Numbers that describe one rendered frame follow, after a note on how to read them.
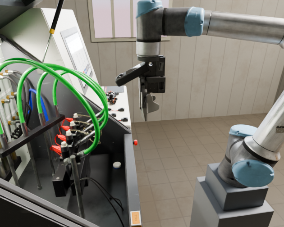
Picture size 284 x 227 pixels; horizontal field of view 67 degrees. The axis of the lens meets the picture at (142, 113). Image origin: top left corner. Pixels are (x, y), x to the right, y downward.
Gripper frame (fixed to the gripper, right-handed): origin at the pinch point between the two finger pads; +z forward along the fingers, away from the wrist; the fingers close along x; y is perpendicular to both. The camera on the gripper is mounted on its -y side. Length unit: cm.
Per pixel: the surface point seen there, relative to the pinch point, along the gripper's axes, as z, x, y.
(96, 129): -3.3, -16.0, -14.1
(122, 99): 23, 73, -6
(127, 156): 26.0, 11.2, -5.3
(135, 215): 24.8, -21.1, -4.5
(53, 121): 11.1, 19.5, -36.9
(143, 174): 121, 106, 13
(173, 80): 57, 229, 71
